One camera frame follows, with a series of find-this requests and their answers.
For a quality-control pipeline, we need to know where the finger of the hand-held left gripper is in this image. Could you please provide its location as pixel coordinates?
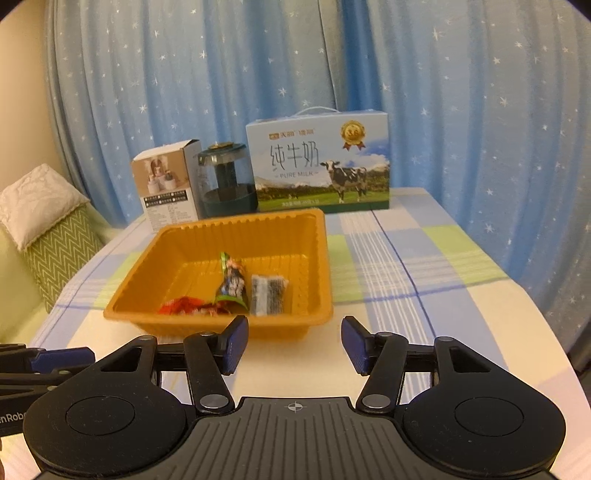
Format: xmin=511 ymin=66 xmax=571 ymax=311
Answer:
xmin=0 ymin=343 xmax=96 ymax=394

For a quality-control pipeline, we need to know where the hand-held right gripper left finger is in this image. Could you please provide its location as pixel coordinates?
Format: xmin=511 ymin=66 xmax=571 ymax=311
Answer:
xmin=99 ymin=315 xmax=250 ymax=414

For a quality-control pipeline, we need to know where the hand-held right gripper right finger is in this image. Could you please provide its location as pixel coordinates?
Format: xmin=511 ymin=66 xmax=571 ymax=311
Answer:
xmin=341 ymin=316 xmax=497 ymax=415

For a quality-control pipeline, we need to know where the clear packet with dark filling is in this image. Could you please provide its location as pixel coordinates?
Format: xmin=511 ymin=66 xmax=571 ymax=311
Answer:
xmin=249 ymin=274 xmax=291 ymax=317

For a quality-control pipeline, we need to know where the green blue snack packet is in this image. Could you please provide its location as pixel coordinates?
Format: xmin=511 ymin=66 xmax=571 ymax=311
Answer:
xmin=215 ymin=251 xmax=250 ymax=315

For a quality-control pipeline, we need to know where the large red snack packet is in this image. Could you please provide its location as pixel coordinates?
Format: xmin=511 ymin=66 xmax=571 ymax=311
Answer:
xmin=157 ymin=295 xmax=205 ymax=317

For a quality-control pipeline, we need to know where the orange plastic tray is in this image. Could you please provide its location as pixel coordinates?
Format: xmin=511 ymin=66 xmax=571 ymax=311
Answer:
xmin=102 ymin=208 xmax=334 ymax=342

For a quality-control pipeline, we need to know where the plaid tablecloth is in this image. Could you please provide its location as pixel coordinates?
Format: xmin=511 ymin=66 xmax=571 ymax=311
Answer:
xmin=0 ymin=187 xmax=585 ymax=480

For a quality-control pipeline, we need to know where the green chevron cushion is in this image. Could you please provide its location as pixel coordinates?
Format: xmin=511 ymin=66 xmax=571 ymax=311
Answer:
xmin=23 ymin=203 xmax=105 ymax=315

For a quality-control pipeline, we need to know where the beige cushion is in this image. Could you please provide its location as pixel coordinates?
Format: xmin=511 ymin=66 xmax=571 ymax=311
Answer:
xmin=0 ymin=164 xmax=90 ymax=252

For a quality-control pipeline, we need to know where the dark glass kettle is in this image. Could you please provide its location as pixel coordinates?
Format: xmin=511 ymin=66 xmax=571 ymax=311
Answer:
xmin=196 ymin=143 xmax=258 ymax=219

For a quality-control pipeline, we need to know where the white product box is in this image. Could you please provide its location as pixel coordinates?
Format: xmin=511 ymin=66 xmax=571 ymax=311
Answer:
xmin=130 ymin=138 xmax=204 ymax=232

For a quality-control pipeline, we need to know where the milk carton box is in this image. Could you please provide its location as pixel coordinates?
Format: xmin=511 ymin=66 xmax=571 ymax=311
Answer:
xmin=245 ymin=107 xmax=393 ymax=214

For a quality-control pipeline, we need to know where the blue star-print curtain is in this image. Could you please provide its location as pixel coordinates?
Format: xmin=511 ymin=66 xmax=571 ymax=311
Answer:
xmin=44 ymin=0 xmax=591 ymax=324

